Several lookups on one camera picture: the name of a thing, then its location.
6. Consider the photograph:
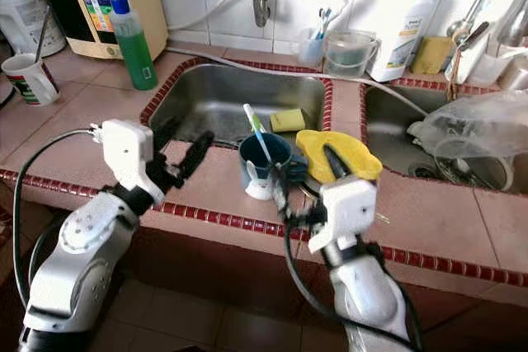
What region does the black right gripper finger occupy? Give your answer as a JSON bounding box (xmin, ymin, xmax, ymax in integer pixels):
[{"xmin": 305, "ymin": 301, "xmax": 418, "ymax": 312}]
[
  {"xmin": 274, "ymin": 162, "xmax": 302, "ymax": 223},
  {"xmin": 320, "ymin": 146, "xmax": 354, "ymax": 184}
]

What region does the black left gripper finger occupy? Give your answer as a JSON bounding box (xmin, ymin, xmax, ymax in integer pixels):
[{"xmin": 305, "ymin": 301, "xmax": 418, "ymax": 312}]
[
  {"xmin": 177, "ymin": 131, "xmax": 215, "ymax": 181},
  {"xmin": 153, "ymin": 117, "xmax": 180, "ymax": 159}
]

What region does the yellow plastic bowl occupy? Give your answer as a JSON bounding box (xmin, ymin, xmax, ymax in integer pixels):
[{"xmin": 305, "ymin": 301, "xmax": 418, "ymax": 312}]
[{"xmin": 295, "ymin": 129, "xmax": 384, "ymax": 185}]

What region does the teal and white mug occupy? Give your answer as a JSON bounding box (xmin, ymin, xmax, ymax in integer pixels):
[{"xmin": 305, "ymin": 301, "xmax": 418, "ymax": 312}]
[{"xmin": 237, "ymin": 133, "xmax": 295, "ymax": 201}]

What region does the green and white toothbrush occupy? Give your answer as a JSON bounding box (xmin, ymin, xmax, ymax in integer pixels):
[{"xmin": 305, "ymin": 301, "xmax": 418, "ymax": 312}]
[{"xmin": 243, "ymin": 103, "xmax": 270, "ymax": 165}]

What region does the steel sink basin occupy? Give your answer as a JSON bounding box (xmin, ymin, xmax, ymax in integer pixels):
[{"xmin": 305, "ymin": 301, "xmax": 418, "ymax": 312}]
[
  {"xmin": 358, "ymin": 78, "xmax": 528, "ymax": 198},
  {"xmin": 139, "ymin": 59, "xmax": 338, "ymax": 153}
]

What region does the yellow dish sponge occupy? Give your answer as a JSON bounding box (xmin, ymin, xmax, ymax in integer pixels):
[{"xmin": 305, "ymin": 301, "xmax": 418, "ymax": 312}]
[{"xmin": 269, "ymin": 109, "xmax": 307, "ymax": 134}]

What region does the green dish soap bottle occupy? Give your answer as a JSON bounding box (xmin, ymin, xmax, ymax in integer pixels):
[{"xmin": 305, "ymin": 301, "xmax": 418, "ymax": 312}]
[{"xmin": 108, "ymin": 0, "xmax": 158, "ymax": 92}]

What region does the clear plastic bucket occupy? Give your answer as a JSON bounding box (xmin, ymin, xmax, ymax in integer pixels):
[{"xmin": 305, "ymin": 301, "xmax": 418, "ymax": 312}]
[{"xmin": 321, "ymin": 29, "xmax": 381, "ymax": 79}]

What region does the small translucent cup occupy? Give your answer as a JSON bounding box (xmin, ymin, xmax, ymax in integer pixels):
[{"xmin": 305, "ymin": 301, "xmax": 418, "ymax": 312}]
[{"xmin": 299, "ymin": 27, "xmax": 328, "ymax": 69}]

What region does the beige water purifier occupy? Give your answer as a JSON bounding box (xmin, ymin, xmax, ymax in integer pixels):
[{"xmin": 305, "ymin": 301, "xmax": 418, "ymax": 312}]
[{"xmin": 29, "ymin": 0, "xmax": 169, "ymax": 62}]

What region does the white printed mug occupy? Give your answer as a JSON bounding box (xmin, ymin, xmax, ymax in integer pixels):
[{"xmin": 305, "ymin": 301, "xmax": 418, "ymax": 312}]
[{"xmin": 2, "ymin": 54, "xmax": 61, "ymax": 106}]

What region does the blue toothbrush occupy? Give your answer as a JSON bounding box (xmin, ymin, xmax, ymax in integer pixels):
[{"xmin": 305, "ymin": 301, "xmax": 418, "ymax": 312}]
[{"xmin": 314, "ymin": 7, "xmax": 336, "ymax": 40}]

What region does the clear plastic bag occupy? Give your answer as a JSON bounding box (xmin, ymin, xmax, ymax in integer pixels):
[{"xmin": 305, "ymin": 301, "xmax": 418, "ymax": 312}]
[{"xmin": 408, "ymin": 90, "xmax": 528, "ymax": 165}]

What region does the white bottle with yellow cap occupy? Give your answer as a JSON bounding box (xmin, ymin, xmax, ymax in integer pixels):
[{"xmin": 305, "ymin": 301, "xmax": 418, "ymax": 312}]
[{"xmin": 368, "ymin": 0, "xmax": 437, "ymax": 84}]

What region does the ochre sponge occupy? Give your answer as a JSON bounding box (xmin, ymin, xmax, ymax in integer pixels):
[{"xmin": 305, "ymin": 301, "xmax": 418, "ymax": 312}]
[{"xmin": 412, "ymin": 35, "xmax": 455, "ymax": 76}]

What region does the metal spoon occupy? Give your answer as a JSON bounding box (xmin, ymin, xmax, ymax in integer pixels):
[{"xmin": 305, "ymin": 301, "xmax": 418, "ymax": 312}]
[{"xmin": 34, "ymin": 6, "xmax": 53, "ymax": 63}]

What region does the large white plastic jar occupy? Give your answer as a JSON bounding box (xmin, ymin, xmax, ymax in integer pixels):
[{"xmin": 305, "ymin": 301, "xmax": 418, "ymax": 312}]
[{"xmin": 0, "ymin": 0, "xmax": 68, "ymax": 59}]

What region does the chrome sink faucet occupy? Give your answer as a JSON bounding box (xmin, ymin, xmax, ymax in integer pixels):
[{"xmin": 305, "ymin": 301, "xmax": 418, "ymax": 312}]
[{"xmin": 445, "ymin": 0, "xmax": 528, "ymax": 74}]

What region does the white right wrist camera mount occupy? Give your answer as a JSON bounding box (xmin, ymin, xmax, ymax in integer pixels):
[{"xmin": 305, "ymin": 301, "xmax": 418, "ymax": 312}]
[{"xmin": 307, "ymin": 177, "xmax": 379, "ymax": 255}]

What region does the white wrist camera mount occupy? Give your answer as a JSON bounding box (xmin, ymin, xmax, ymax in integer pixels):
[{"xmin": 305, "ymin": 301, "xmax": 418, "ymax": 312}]
[
  {"xmin": 307, "ymin": 177, "xmax": 379, "ymax": 255},
  {"xmin": 91, "ymin": 119, "xmax": 167, "ymax": 205}
]

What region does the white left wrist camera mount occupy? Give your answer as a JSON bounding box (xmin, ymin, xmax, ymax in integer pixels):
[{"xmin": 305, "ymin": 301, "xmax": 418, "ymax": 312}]
[{"xmin": 91, "ymin": 119, "xmax": 167, "ymax": 205}]

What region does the white water hose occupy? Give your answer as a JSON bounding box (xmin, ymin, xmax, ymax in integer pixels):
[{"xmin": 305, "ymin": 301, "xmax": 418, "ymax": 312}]
[{"xmin": 168, "ymin": 44, "xmax": 431, "ymax": 115}]

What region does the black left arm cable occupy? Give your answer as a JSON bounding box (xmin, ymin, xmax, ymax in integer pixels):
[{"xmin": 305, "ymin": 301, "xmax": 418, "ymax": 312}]
[{"xmin": 12, "ymin": 127, "xmax": 105, "ymax": 309}]

